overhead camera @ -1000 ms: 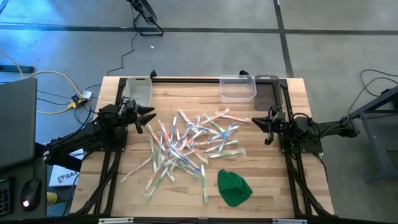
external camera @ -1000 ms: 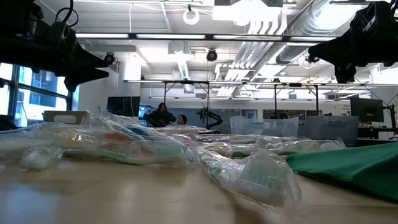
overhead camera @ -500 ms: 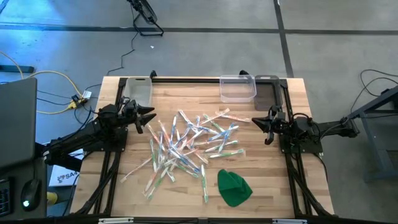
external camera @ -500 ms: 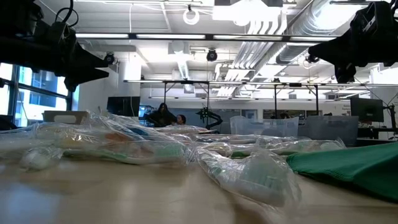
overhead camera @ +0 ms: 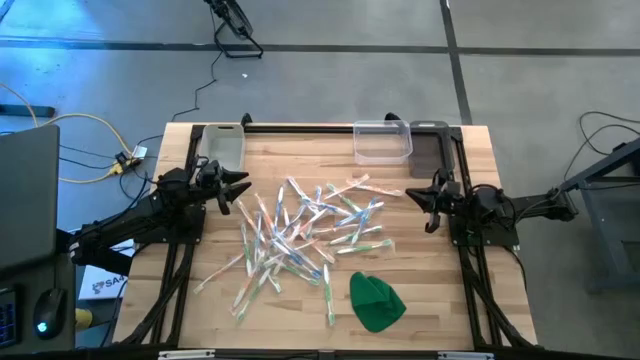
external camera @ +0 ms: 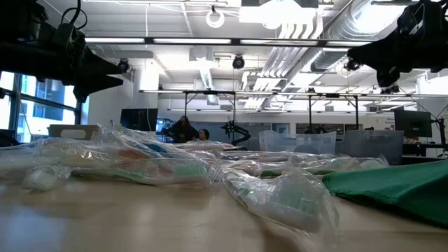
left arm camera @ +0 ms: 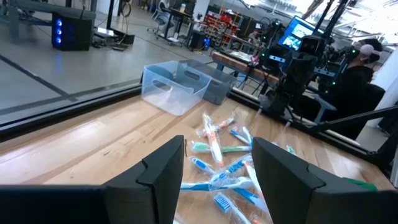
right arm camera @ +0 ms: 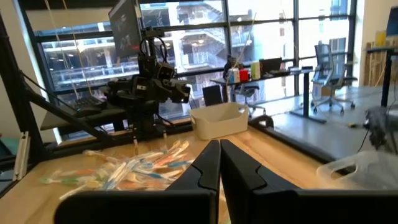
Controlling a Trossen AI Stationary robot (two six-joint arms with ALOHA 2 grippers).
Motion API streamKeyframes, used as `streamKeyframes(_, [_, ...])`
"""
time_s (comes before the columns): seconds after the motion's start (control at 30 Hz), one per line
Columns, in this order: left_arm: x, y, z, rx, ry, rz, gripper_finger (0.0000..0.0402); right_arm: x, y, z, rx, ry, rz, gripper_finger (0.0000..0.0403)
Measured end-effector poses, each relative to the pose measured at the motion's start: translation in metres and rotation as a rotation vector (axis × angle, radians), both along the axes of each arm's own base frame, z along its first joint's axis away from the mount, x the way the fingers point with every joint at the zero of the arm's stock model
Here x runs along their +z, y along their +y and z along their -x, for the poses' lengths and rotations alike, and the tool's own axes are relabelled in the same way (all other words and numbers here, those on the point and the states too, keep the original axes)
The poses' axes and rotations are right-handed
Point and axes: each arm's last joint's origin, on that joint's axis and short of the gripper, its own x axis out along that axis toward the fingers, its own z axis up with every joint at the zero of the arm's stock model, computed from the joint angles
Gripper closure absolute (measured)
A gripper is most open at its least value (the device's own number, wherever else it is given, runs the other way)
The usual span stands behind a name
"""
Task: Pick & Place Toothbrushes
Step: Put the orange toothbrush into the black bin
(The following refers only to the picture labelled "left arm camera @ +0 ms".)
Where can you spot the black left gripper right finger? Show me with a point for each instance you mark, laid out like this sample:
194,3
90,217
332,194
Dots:
295,193

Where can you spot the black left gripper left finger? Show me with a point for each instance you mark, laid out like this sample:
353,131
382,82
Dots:
149,193

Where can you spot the green toothbrush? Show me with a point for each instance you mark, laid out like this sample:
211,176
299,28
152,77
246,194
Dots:
290,150
236,148

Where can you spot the monitor with blue screen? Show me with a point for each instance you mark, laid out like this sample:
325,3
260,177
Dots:
298,31

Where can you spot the person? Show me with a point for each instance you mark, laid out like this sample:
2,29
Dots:
253,35
354,90

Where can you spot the wooden table with blue legs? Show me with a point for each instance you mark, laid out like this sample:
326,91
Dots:
239,63

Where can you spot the green cloth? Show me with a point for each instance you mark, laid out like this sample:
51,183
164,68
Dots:
360,184

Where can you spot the grey translucent plastic bin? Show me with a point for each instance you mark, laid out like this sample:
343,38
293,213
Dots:
222,88

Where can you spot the red storage shelf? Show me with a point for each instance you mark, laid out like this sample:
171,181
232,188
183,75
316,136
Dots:
222,26

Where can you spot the clear plastic bin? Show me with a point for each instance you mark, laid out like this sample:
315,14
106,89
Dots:
174,102

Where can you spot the computer tower with blue lights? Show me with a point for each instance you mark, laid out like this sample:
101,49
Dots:
73,31

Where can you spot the black floor stand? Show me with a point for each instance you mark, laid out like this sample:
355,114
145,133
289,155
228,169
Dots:
110,15

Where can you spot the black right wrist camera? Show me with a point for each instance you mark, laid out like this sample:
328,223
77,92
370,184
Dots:
312,46

